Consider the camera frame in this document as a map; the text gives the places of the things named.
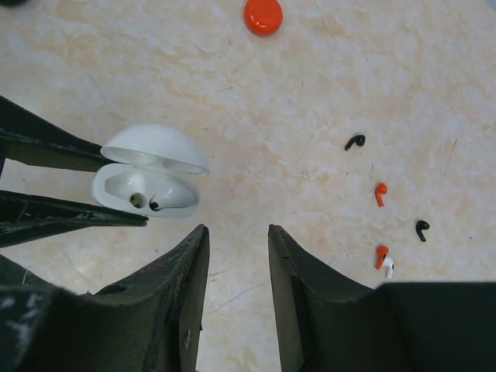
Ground white round charging case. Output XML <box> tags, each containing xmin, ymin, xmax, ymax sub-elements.
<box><xmin>92</xmin><ymin>124</ymin><xmax>209</xmax><ymax>218</ymax></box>

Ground orange earbud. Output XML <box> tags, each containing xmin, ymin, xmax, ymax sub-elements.
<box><xmin>375</xmin><ymin>245</ymin><xmax>389</xmax><ymax>270</ymax></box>
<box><xmin>374</xmin><ymin>183</ymin><xmax>388</xmax><ymax>208</ymax></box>

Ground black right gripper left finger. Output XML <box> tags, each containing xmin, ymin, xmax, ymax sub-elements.
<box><xmin>1</xmin><ymin>225</ymin><xmax>210</xmax><ymax>371</ymax></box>

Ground black round charging case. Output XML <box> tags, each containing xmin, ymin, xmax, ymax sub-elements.
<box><xmin>0</xmin><ymin>0</ymin><xmax>29</xmax><ymax>8</ymax></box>

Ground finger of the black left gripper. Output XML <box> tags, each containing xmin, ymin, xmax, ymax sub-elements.
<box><xmin>1</xmin><ymin>191</ymin><xmax>148</xmax><ymax>248</ymax></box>
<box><xmin>1</xmin><ymin>97</ymin><xmax>111</xmax><ymax>172</ymax></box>

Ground black earbud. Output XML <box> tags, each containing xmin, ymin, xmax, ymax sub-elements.
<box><xmin>344</xmin><ymin>134</ymin><xmax>366</xmax><ymax>151</ymax></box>
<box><xmin>415</xmin><ymin>220</ymin><xmax>430</xmax><ymax>243</ymax></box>

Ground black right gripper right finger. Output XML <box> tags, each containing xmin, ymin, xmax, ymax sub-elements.
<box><xmin>268</xmin><ymin>225</ymin><xmax>495</xmax><ymax>371</ymax></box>

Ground white earbud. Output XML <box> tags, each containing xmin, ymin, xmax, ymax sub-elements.
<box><xmin>149</xmin><ymin>182</ymin><xmax>195</xmax><ymax>212</ymax></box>
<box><xmin>381</xmin><ymin>256</ymin><xmax>394</xmax><ymax>279</ymax></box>

